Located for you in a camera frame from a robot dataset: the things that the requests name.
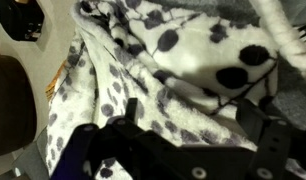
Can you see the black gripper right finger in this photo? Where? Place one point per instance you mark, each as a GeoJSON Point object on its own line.
{"type": "Point", "coordinates": [277, 140]}

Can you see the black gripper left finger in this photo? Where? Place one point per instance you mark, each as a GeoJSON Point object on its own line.
{"type": "Point", "coordinates": [144, 155]}

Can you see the white black spotted blanket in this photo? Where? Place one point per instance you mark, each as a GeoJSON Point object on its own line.
{"type": "Point", "coordinates": [179, 66]}

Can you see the grey fabric sofa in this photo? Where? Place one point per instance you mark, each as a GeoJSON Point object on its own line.
{"type": "Point", "coordinates": [293, 96]}

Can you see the white woven laundry basket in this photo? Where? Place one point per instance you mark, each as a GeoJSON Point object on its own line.
{"type": "Point", "coordinates": [285, 20]}

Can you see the orange striped blanket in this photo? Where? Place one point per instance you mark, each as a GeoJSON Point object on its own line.
{"type": "Point", "coordinates": [49, 90]}

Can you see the dark brown bean bag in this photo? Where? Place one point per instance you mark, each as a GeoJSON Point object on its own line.
{"type": "Point", "coordinates": [18, 121]}

